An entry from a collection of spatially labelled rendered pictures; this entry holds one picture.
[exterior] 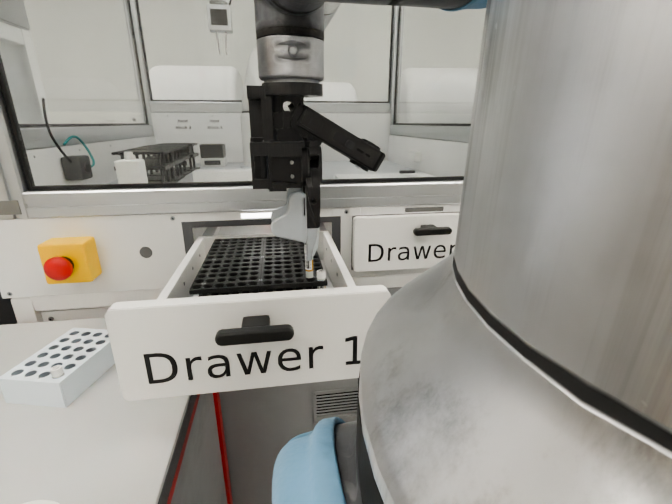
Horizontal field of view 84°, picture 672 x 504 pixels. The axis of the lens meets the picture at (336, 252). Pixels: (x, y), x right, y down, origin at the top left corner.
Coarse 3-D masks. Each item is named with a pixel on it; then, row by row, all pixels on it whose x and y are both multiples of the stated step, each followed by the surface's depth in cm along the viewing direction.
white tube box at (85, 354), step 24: (72, 336) 56; (96, 336) 57; (24, 360) 50; (48, 360) 50; (72, 360) 50; (96, 360) 52; (0, 384) 47; (24, 384) 46; (48, 384) 46; (72, 384) 48
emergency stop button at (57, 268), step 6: (54, 258) 60; (60, 258) 60; (48, 264) 59; (54, 264) 60; (60, 264) 60; (66, 264) 60; (48, 270) 60; (54, 270) 60; (60, 270) 60; (66, 270) 60; (72, 270) 61; (48, 276) 60; (54, 276) 60; (60, 276) 60; (66, 276) 61
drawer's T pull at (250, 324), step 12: (252, 324) 37; (264, 324) 37; (288, 324) 37; (216, 336) 35; (228, 336) 35; (240, 336) 35; (252, 336) 36; (264, 336) 36; (276, 336) 36; (288, 336) 36
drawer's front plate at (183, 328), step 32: (352, 288) 41; (384, 288) 41; (128, 320) 37; (160, 320) 37; (192, 320) 38; (224, 320) 38; (288, 320) 40; (320, 320) 40; (352, 320) 41; (128, 352) 38; (160, 352) 39; (192, 352) 39; (224, 352) 40; (288, 352) 41; (320, 352) 42; (352, 352) 42; (128, 384) 39; (160, 384) 40; (192, 384) 40; (224, 384) 41; (256, 384) 42; (288, 384) 42
